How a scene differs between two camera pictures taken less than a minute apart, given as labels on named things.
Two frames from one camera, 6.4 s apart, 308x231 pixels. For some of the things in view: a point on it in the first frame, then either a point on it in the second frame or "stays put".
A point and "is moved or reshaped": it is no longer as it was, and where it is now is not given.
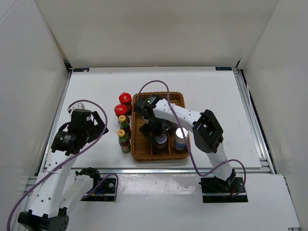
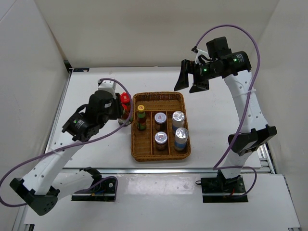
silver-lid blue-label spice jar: x=180 y=144 stays put
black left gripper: x=100 y=127 -> x=117 y=104
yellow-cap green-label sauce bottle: x=122 y=121 is moved or reshaped
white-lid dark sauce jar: x=161 y=139 stays put
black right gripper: x=167 y=127 -> x=187 y=67
